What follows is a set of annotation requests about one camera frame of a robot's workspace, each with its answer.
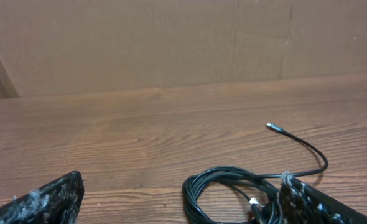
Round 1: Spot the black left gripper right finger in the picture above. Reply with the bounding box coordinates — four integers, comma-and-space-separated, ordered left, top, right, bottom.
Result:
279, 175, 367, 224

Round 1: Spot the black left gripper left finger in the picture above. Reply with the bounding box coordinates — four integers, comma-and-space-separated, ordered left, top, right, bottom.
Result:
0, 171, 85, 224

